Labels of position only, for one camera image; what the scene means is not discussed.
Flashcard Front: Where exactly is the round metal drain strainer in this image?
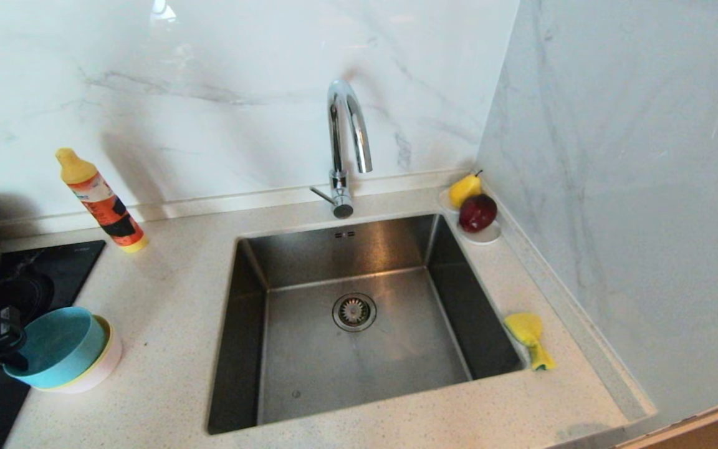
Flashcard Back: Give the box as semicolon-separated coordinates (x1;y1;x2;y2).
333;293;378;332

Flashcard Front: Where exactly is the blue plastic bowl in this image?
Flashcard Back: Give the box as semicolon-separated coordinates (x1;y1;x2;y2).
2;306;108;389

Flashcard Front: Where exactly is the dark red apple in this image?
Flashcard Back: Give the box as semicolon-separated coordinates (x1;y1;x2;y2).
458;194;498;234

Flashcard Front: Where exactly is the yellow capped dish soap bottle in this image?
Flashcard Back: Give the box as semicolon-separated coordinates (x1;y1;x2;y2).
55;148;148;253

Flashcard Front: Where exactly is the stainless steel sink basin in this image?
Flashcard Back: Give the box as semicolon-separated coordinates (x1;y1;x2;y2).
207;213;527;435

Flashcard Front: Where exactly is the yellow green sponge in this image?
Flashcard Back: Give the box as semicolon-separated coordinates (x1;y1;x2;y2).
504;312;557;372

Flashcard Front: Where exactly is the chrome gooseneck faucet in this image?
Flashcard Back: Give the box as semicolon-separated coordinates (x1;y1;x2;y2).
310;79;374;220

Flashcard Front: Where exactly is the yellow pear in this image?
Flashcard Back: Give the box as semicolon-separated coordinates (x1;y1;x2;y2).
448;170;483;209

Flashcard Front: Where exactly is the pink plastic bowl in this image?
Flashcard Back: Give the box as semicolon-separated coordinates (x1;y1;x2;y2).
54;331;123;395

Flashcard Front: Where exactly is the yellow plastic bowl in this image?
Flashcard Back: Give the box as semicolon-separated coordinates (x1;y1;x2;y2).
35;316;113;391

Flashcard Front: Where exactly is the black induction cooktop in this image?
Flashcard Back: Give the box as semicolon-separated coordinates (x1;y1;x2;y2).
0;240;107;449

